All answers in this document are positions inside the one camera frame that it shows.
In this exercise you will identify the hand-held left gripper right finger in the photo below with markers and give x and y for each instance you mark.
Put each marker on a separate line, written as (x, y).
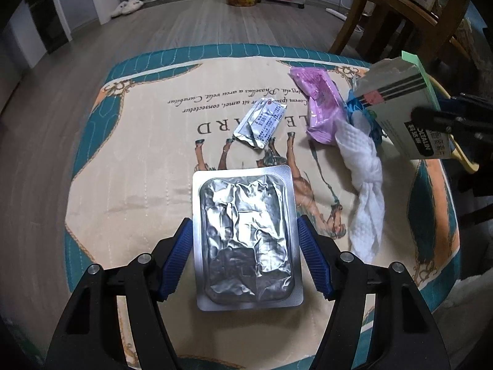
(314, 262)

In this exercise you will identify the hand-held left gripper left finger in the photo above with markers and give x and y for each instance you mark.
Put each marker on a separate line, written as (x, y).
(177, 262)

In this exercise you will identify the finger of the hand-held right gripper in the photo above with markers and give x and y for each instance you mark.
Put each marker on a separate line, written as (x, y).
(435, 119)
(468, 102)

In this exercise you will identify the white green medicine box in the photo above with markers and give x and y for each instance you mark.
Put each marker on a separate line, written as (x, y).
(396, 123)

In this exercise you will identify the silver blister pack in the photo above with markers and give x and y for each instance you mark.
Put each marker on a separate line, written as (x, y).
(246, 231)

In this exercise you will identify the white paper towel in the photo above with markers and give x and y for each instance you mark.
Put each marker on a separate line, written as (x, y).
(366, 200)

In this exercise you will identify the pink plastic packet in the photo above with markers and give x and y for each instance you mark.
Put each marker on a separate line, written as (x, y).
(319, 104)

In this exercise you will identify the small silver sachet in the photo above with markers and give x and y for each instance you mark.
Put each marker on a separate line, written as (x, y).
(265, 119)

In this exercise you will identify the white power strip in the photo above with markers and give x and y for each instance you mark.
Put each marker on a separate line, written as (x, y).
(336, 12)

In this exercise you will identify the dark glass door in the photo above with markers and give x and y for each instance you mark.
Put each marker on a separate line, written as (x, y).
(50, 19)

